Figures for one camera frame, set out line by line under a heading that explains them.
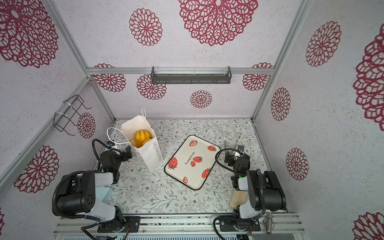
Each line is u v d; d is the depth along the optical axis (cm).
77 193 46
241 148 80
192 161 97
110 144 78
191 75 94
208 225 75
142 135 85
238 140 104
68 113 78
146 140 87
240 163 72
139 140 86
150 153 80
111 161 71
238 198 78
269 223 72
